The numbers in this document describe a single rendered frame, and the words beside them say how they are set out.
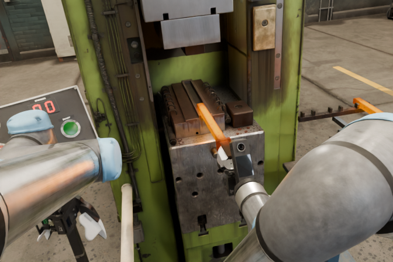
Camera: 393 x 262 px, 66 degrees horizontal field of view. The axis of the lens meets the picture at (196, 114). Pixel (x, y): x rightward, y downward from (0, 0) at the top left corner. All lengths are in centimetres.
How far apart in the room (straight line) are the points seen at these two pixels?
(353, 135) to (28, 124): 54
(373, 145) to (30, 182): 37
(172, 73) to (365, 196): 133
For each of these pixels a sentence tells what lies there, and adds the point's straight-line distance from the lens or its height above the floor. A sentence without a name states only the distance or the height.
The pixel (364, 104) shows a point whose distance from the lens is 142.
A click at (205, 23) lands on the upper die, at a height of 134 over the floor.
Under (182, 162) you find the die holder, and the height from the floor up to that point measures 84.
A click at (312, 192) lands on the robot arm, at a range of 37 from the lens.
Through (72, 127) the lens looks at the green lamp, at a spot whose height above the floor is 109.
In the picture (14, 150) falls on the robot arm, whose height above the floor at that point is 127.
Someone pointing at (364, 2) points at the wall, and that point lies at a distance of 894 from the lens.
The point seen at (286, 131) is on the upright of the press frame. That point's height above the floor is 76.
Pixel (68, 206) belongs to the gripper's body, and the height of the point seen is 107.
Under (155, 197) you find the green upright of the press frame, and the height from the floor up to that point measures 53.
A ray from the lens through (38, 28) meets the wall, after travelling 729.
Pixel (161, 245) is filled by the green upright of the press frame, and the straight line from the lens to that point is 176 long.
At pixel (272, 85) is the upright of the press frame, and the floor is 102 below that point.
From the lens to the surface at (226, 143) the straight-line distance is 92.
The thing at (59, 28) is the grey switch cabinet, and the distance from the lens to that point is 653.
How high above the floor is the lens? 152
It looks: 26 degrees down
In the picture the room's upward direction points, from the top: 5 degrees counter-clockwise
